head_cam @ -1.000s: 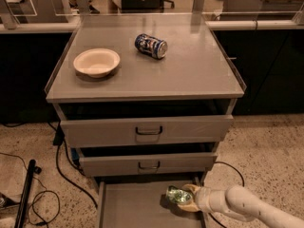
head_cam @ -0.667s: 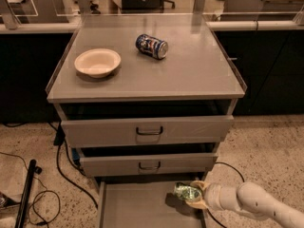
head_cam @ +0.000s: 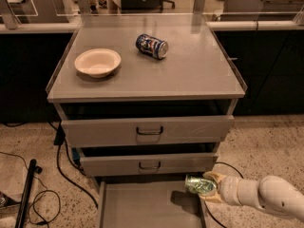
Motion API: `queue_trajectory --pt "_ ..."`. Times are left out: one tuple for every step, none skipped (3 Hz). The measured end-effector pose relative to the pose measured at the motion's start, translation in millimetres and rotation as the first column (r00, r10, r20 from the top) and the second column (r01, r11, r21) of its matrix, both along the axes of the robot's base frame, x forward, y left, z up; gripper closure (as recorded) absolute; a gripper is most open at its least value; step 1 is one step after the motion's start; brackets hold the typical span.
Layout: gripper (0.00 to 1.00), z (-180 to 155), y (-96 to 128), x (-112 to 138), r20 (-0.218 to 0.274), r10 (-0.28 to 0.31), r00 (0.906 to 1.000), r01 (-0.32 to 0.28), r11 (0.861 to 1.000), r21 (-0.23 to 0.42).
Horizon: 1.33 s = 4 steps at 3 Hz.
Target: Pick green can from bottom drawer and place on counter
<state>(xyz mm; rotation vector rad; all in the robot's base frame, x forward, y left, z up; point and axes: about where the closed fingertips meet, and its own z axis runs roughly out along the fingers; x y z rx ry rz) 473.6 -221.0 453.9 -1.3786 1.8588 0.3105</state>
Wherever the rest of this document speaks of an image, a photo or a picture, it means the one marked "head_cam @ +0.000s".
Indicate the black pole on floor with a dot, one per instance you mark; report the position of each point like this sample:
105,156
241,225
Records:
21,216

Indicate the crushed green can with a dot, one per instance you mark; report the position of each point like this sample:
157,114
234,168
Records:
200,186

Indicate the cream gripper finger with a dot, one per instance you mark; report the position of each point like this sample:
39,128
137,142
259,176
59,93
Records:
212,196
214,176

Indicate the clear acrylic barrier panel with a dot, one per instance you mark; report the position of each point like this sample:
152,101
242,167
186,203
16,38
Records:
232,14

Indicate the top grey drawer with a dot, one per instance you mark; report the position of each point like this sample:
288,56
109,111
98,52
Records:
140,123

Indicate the blue soda can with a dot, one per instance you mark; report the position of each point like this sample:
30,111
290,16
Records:
152,46

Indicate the grey drawer cabinet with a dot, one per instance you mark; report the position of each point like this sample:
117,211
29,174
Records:
195,67

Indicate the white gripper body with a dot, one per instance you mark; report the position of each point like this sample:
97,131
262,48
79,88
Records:
228,187

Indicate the bottom grey drawer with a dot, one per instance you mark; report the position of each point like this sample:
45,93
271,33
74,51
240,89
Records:
148,201

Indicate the middle grey drawer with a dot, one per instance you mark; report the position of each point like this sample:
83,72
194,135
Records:
147,159

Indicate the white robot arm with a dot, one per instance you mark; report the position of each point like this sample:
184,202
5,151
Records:
271,195

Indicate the grey drawer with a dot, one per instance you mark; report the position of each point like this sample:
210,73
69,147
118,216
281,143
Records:
148,201
140,123
147,159

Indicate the white bowl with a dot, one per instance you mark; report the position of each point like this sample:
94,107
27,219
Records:
97,62

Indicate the white counter rail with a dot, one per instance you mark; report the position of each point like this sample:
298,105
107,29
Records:
38,27

